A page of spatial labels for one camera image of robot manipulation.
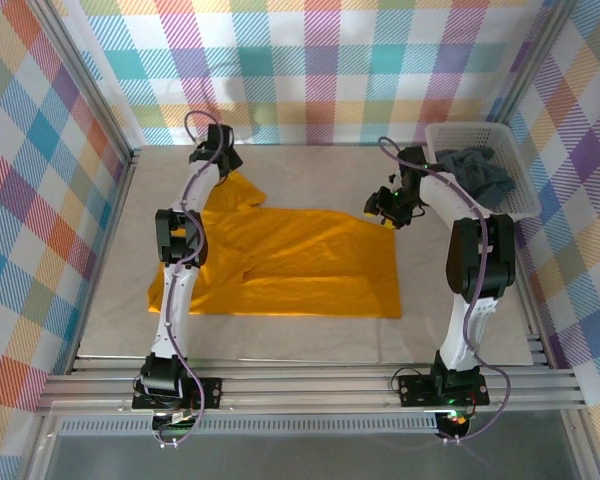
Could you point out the yellow t-shirt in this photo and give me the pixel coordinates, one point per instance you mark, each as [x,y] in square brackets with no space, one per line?
[305,260]

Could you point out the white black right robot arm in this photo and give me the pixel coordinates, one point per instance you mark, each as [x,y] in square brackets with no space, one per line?
[460,330]

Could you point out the blue-grey t-shirt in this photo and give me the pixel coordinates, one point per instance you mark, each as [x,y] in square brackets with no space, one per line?
[485,175]

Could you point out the white plastic mesh basket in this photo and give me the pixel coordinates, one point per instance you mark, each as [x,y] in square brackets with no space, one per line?
[517,165]

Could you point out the grey metal panel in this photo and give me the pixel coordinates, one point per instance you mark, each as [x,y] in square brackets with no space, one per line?
[305,460]

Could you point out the aluminium frame side rail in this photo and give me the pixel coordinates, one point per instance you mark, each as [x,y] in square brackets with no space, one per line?
[532,320]
[115,225]

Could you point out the aluminium frame post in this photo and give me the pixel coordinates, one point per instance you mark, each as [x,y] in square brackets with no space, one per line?
[87,85]
[532,60]

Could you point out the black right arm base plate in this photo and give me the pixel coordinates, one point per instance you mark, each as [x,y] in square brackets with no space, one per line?
[412,390]

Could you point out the aluminium mounting rail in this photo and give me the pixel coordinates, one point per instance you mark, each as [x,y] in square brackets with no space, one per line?
[305,392]

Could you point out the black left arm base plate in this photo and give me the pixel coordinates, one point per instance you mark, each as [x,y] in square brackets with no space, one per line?
[210,392]

